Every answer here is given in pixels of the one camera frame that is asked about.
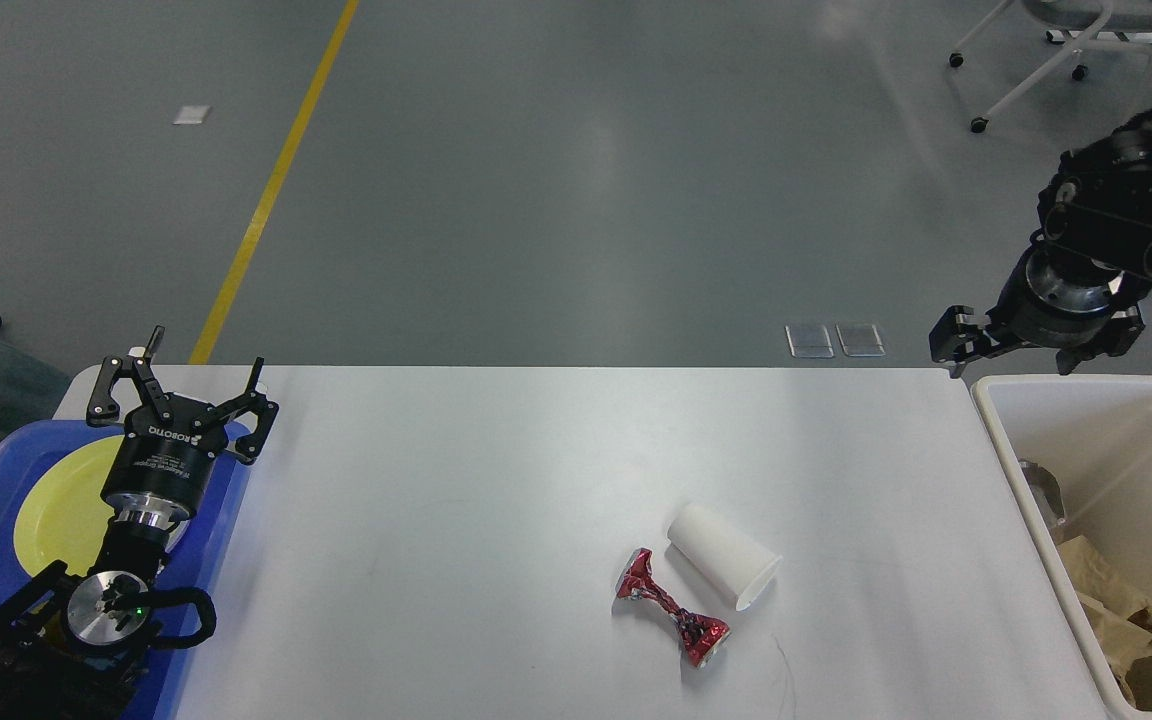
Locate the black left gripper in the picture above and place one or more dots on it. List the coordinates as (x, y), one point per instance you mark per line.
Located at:
(161, 470)

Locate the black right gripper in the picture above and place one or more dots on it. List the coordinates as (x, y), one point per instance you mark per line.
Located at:
(1051, 299)

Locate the yellow plastic plate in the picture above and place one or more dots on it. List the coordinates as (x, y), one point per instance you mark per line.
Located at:
(63, 516)

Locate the large brown paper bag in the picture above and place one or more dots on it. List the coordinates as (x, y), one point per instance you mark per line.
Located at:
(1119, 613)

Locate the white paper cup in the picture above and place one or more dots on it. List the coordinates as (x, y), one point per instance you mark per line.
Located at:
(736, 564)

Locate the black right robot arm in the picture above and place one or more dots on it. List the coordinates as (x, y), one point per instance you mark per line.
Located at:
(1098, 205)

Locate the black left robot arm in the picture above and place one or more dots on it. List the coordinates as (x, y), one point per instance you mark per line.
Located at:
(112, 529)

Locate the white plastic bin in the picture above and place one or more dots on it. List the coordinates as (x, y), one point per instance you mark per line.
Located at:
(1094, 432)

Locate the blue plastic tray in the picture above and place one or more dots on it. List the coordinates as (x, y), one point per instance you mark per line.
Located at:
(196, 558)

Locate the white office chair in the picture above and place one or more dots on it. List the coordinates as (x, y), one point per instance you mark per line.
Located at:
(1076, 28)

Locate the crushed red can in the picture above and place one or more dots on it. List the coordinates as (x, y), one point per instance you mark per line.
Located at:
(700, 636)

